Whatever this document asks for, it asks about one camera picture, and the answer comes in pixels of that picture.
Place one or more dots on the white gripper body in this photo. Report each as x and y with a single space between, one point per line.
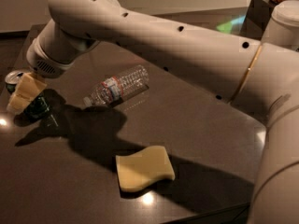
47 64

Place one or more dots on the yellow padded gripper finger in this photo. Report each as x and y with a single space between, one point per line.
26 90

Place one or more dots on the green soda can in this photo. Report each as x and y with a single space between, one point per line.
39 107

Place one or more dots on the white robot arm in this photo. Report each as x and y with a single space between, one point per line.
260 79

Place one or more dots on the clear plastic water bottle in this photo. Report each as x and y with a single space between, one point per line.
119 87

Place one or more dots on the yellow sponge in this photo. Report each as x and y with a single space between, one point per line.
144 168

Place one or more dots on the dark box with snacks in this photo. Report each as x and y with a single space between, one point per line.
258 16

